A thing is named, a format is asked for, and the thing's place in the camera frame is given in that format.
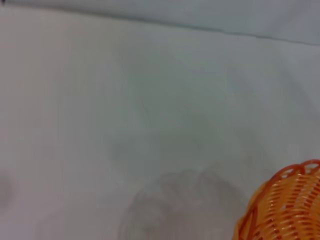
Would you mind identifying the orange plastic woven basket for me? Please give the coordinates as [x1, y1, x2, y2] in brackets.
[235, 159, 320, 240]

